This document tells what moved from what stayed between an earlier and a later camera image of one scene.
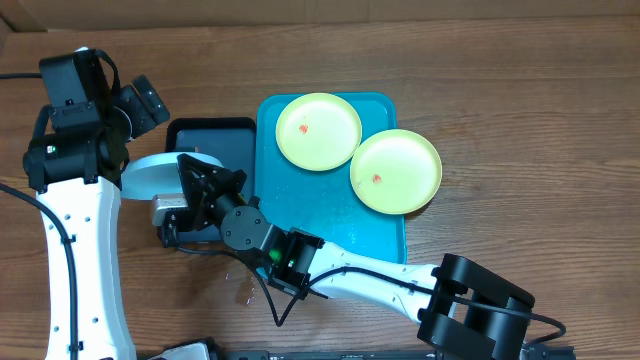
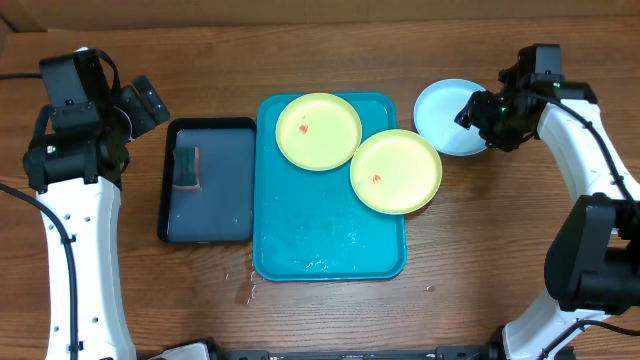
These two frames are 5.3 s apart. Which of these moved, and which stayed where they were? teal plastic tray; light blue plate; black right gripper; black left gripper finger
Moved: light blue plate; black right gripper
Stayed: teal plastic tray; black left gripper finger
